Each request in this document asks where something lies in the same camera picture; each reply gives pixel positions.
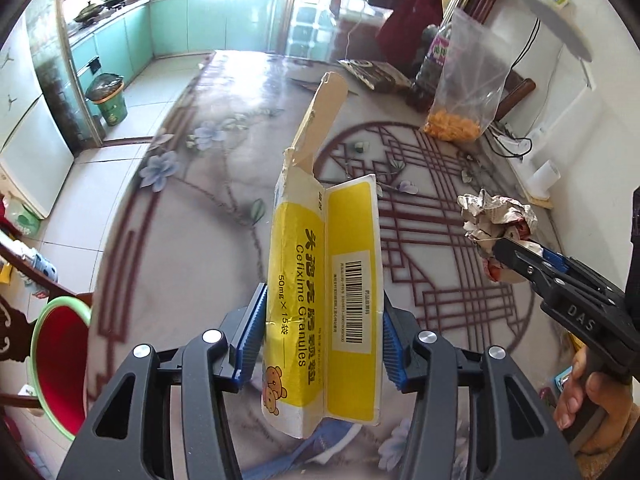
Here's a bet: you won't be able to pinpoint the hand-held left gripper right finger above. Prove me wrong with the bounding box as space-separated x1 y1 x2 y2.
382 292 576 480

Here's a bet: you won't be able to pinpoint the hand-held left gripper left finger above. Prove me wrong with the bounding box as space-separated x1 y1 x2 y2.
70 282 268 480

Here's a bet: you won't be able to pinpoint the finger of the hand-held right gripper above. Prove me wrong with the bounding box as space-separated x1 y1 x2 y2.
522 242 596 273
492 236 563 296

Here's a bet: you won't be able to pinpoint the printed paper ball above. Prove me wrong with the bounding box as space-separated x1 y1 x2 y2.
457 187 540 283

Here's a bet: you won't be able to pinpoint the yellow medicine box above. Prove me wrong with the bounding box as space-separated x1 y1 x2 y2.
261 71 385 440

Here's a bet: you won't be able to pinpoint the red basin green rim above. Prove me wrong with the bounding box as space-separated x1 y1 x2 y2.
31 296 93 438

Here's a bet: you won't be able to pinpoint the person's right forearm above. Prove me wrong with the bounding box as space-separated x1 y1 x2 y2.
575 400 640 480

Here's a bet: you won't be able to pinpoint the green trash bin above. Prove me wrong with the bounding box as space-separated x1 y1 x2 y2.
84 72 128 127

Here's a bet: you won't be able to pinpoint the person's right hand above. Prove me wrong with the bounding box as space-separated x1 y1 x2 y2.
552 346 638 431

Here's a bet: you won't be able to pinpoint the wooden coaster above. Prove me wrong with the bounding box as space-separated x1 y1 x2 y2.
522 190 555 209

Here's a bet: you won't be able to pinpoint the blue white snack bag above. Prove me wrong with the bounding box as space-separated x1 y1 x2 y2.
250 420 366 480

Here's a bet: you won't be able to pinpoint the floral printed table cover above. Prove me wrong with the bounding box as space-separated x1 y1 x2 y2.
87 50 640 480

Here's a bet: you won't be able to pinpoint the clear zip bag orange snacks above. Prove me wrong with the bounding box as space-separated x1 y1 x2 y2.
424 7 513 142

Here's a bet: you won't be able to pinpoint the purple label plastic bottle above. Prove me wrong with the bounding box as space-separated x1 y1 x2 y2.
411 22 453 111

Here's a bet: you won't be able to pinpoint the blue dotted cloth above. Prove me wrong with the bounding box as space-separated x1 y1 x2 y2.
30 255 59 284

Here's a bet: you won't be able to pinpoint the black booklet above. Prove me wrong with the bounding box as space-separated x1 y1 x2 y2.
338 58 413 92

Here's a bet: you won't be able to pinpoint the green detergent bottle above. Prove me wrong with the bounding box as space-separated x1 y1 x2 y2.
2 195 43 236

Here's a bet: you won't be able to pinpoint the dark red bag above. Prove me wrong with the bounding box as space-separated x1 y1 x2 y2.
376 0 446 53

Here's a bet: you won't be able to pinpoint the white refrigerator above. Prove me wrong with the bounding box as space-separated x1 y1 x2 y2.
0 10 76 221

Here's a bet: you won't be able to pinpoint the glass sliding door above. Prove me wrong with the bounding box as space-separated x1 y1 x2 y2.
27 0 106 156

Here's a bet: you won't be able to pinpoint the teal kitchen cabinets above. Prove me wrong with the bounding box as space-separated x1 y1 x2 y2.
67 0 291 91

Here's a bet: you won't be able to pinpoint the black wok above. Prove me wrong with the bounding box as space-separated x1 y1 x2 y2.
74 1 107 23

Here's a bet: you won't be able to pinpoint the black table cables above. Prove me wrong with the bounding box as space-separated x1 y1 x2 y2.
487 125 533 161

